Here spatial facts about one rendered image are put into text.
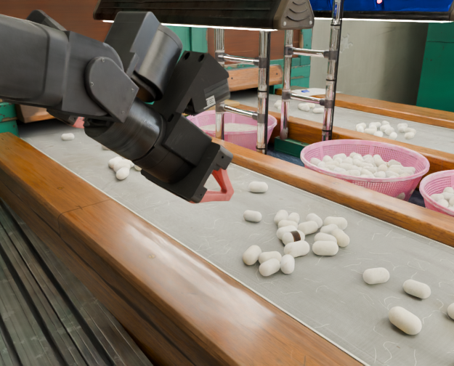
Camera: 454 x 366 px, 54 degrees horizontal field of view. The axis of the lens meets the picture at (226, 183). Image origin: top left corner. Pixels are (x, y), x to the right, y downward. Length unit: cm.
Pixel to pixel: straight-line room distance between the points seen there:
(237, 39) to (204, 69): 123
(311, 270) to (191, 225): 22
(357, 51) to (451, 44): 62
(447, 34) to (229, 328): 320
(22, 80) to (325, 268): 45
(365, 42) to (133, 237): 305
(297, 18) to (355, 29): 274
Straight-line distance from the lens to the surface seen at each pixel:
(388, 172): 101
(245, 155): 100
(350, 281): 62
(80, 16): 138
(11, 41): 33
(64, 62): 35
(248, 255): 62
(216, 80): 48
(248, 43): 173
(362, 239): 72
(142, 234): 66
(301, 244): 65
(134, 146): 43
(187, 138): 45
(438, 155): 109
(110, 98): 38
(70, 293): 73
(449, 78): 354
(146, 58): 44
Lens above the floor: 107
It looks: 22 degrees down
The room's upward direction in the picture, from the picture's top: straight up
